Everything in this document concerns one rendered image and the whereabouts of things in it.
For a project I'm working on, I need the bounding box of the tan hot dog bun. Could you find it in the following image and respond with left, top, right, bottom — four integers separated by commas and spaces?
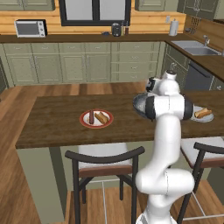
194, 108, 213, 119
94, 111, 109, 124

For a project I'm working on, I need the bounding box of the grey metal bowl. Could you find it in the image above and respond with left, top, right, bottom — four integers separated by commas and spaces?
132, 92, 157, 121

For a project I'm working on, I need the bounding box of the red-rimmed white plate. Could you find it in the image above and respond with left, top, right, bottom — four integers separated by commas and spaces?
79, 108, 115, 130

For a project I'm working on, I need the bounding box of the grey plate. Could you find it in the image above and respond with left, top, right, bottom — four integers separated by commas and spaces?
189, 105, 215, 123

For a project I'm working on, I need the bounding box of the dark wooden cushioned stool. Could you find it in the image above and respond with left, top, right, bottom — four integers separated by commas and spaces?
176, 136, 224, 224
64, 143, 146, 224

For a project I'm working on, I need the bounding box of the wooden-topped kitchen island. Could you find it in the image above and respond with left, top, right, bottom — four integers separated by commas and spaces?
15, 89, 224, 224

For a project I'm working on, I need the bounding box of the green base cupboard run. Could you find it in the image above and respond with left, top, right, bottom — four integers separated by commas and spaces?
161, 43, 192, 88
0, 41, 166, 88

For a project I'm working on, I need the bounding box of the dark round jar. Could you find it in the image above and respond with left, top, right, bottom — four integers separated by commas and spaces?
111, 22, 122, 38

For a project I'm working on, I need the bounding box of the dark grey dishwasher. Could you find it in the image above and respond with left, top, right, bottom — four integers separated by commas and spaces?
183, 59, 216, 91

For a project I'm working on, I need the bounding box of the black-framed window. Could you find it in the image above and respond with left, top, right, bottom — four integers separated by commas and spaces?
59, 0, 132, 27

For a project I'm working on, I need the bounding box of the white paper towel roll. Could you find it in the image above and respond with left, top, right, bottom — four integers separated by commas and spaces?
168, 18, 179, 37

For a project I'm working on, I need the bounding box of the steel sink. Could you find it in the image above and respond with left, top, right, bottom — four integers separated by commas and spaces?
171, 39, 223, 57

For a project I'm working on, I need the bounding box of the white toaster oven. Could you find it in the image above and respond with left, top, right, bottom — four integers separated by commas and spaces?
14, 18, 48, 39

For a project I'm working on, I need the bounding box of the steel tap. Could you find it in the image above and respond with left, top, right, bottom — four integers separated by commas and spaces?
203, 34, 211, 47

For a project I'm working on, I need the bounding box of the green wall cupboard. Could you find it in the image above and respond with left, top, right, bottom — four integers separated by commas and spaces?
0, 0, 56, 12
177, 0, 224, 22
135, 0, 167, 12

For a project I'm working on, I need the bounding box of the rail with hanging tools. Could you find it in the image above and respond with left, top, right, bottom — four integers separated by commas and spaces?
185, 15, 203, 35

